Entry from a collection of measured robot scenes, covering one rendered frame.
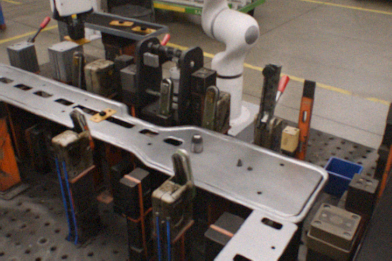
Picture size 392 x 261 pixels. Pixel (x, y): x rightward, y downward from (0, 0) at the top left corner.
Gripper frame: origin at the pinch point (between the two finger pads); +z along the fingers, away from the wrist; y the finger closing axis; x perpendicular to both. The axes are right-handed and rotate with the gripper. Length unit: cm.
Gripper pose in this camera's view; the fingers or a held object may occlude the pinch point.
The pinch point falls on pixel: (76, 31)
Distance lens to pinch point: 124.2
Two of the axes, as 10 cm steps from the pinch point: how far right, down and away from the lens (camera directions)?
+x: 7.1, 3.3, -6.1
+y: -7.0, 3.5, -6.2
